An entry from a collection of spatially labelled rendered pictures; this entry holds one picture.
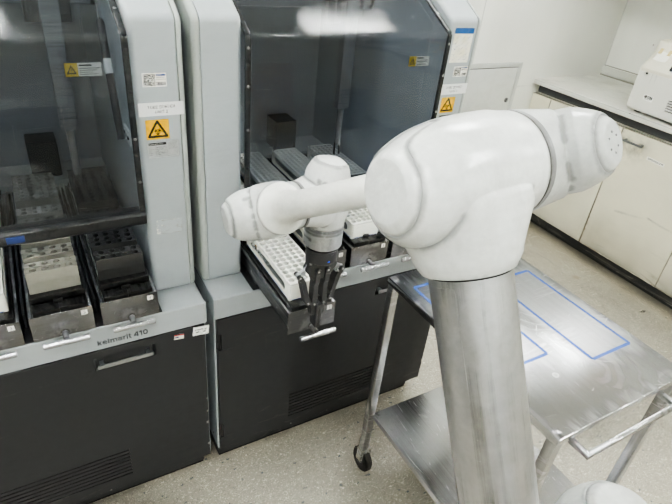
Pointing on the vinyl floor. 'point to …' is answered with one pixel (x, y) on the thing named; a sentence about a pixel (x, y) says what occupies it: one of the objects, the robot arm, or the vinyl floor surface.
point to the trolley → (426, 458)
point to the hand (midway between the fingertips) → (315, 312)
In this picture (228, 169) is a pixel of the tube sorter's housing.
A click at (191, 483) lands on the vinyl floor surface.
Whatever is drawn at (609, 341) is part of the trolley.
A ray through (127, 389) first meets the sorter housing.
